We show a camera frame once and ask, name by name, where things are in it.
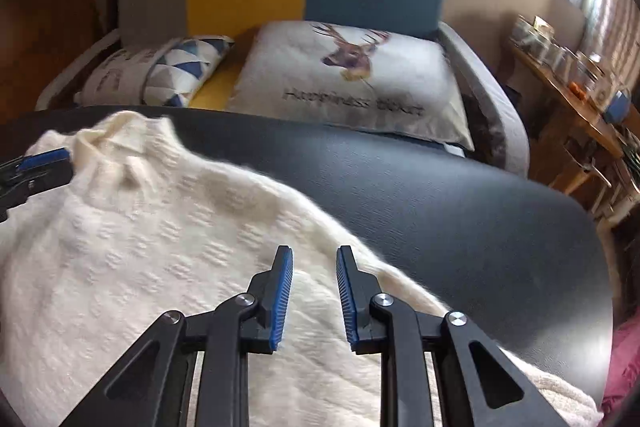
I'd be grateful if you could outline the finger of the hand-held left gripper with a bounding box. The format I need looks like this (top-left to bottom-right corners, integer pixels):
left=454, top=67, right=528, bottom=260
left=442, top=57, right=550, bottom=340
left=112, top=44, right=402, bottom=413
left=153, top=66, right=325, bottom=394
left=0, top=147, right=74, bottom=223

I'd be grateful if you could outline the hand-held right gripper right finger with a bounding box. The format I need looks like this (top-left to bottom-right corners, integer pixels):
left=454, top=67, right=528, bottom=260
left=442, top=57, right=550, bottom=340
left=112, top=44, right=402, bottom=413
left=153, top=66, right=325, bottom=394
left=336, top=245, right=571, bottom=427

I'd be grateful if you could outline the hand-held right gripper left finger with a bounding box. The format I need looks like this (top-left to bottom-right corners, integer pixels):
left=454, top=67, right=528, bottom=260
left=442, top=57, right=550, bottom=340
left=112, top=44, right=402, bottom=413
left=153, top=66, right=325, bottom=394
left=60, top=245, right=294, bottom=427

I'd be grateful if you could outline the cream knitted sweater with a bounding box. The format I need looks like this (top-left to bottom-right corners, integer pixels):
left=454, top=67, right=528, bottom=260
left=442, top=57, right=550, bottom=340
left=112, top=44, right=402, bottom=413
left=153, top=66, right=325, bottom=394
left=0, top=109, right=598, bottom=427

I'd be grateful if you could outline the white clothes hanger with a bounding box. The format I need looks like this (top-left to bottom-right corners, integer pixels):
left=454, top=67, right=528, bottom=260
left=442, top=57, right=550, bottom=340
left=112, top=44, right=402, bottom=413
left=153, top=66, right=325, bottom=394
left=567, top=139, right=613, bottom=188

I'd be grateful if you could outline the wooden wardrobe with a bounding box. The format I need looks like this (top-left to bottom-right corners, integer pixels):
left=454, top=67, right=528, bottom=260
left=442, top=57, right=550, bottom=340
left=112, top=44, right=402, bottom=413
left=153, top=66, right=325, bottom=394
left=0, top=0, right=116, bottom=128

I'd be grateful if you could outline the triangle patterned pillow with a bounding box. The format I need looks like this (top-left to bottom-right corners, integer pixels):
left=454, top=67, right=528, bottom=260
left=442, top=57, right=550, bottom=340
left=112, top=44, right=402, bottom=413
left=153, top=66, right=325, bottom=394
left=74, top=36, right=236, bottom=108

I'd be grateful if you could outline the white deer print pillow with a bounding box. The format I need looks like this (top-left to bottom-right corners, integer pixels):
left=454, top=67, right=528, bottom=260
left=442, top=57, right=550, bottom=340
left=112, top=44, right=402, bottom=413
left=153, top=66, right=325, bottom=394
left=226, top=21, right=475, bottom=152

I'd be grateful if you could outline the person's pink clothing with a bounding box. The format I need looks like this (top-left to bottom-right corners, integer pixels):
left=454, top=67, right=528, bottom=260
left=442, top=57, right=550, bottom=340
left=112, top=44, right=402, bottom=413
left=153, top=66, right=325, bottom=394
left=600, top=317, right=640, bottom=427

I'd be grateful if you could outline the wooden side desk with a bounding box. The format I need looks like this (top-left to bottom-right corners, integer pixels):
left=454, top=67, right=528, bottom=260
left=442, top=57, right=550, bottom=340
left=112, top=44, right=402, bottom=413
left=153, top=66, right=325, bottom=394
left=507, top=37, right=640, bottom=208

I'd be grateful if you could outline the row of clear storage jars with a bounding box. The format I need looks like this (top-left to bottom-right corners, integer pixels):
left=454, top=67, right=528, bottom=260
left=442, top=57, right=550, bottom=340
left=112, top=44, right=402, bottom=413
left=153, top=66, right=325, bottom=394
left=510, top=14, right=618, bottom=108

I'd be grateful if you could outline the blue chair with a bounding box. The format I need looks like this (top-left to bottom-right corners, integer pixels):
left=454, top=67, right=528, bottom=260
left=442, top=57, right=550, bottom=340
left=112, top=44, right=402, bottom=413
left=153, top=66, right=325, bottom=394
left=602, top=89, right=632, bottom=122

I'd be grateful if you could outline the patterned beige curtain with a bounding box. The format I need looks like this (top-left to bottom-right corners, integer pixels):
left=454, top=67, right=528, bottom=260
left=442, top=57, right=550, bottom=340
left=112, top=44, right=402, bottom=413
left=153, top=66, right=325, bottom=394
left=575, top=0, right=637, bottom=92

